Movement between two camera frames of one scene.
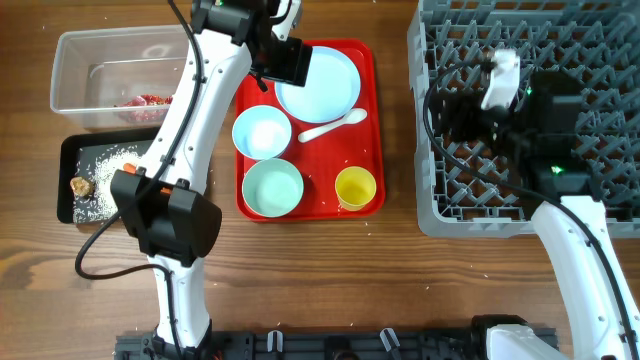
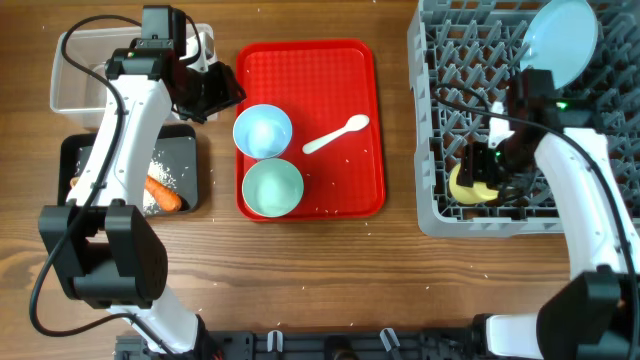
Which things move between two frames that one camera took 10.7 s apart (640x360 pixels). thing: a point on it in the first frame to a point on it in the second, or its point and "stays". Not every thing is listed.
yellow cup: (354, 187) to (478, 193)
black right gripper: (462, 109) to (474, 165)
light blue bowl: (261, 132) stays
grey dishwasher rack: (597, 39) stays
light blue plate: (330, 91) to (561, 38)
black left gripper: (290, 65) to (224, 92)
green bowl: (272, 187) stays
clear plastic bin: (117, 77) stays
